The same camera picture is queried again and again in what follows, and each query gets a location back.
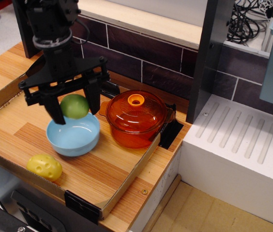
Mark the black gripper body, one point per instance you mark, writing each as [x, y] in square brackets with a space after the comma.
[59, 72]

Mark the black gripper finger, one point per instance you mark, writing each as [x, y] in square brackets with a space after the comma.
[50, 103]
[93, 82]

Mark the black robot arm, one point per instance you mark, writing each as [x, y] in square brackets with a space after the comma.
[51, 21]

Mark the light blue bowl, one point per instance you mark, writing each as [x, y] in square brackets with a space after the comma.
[76, 137]

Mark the orange glass pot with lid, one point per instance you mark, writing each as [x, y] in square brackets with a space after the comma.
[135, 117]

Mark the yellow toy potato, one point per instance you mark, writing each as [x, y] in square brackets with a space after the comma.
[46, 166]

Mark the cardboard fence with black tape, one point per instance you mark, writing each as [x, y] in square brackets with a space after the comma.
[107, 181]

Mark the white toy sink drainboard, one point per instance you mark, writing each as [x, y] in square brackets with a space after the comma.
[228, 154]

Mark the dark grey shelf post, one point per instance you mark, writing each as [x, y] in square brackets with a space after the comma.
[214, 33]

